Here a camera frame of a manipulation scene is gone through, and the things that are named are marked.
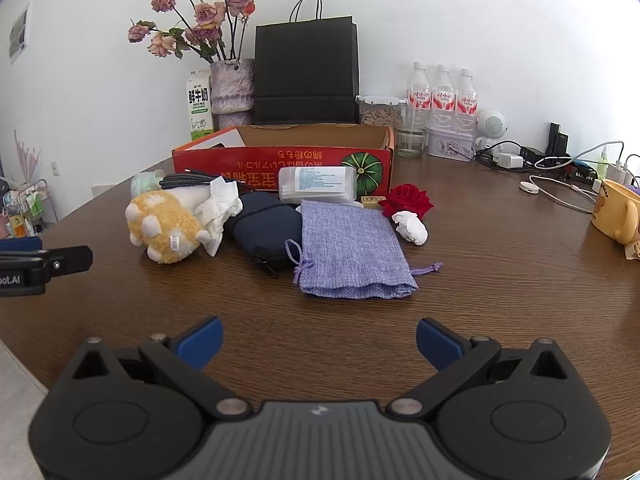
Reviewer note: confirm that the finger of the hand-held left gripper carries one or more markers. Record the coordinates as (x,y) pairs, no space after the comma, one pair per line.
(20,245)
(70,260)

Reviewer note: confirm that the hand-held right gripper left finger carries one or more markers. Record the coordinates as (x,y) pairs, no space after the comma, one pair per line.
(205,342)

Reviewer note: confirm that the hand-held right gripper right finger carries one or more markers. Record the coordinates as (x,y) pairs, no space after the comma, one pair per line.
(436,344)

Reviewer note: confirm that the yellow plush toy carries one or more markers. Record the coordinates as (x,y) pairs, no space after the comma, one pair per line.
(160,225)

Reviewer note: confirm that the pale green scrunchie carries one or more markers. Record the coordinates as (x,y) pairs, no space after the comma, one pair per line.
(145,182)

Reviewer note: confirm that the small white tissue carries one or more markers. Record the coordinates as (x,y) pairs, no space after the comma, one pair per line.
(410,227)

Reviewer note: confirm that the navy zip pouch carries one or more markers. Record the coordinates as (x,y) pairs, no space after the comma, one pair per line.
(260,225)

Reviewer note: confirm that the large white tissue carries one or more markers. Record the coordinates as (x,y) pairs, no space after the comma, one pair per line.
(215,210)

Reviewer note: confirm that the red fabric rose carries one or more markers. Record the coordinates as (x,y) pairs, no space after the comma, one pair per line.
(410,199)

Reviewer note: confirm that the small yellow block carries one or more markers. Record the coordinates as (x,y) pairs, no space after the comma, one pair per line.
(372,201)

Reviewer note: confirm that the red orange cardboard box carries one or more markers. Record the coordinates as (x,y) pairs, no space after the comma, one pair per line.
(260,160)

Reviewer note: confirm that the clear plastic swab box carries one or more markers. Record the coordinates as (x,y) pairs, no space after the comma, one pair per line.
(320,182)

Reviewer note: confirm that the clear seed container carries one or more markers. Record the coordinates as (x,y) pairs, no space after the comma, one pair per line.
(377,115)

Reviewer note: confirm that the white printed package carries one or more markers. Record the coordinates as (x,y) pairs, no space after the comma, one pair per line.
(102,190)

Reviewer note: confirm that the pink feather decoration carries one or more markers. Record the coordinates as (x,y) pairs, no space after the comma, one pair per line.
(27,157)

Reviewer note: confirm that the white charger plug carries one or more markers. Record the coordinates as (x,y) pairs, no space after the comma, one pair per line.
(507,161)

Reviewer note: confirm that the white printed tin box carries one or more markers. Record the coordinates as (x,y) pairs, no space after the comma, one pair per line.
(450,146)

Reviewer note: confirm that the white green milk carton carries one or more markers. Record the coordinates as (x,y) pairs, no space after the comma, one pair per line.
(199,105)

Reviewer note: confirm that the clear drinking glass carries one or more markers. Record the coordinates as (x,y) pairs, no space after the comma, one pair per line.
(411,135)

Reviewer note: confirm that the black power adapter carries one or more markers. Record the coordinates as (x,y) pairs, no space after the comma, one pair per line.
(532,151)

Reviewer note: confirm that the yellow bear mug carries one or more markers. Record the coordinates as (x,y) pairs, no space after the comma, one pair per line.
(612,210)

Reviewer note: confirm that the white round speaker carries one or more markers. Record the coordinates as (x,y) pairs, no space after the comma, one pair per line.
(492,122)

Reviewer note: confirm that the purple mottled vase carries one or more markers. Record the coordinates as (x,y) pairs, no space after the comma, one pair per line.
(230,90)

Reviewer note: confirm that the black charging stand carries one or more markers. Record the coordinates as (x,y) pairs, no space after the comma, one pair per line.
(557,140)

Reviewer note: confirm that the small green spray bottle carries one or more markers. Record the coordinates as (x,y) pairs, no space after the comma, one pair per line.
(603,160)

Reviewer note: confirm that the white multi charger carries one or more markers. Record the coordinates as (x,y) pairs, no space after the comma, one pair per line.
(622,172)

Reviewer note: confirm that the dried rose bouquet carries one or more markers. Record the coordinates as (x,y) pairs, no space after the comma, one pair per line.
(205,12)

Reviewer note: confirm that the black paper bag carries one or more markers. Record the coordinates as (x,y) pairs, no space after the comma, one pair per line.
(305,70)

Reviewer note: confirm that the white wall socket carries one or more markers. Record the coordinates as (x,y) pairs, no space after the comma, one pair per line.
(55,167)

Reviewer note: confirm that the wall picture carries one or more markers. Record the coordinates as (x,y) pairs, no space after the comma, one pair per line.
(18,32)

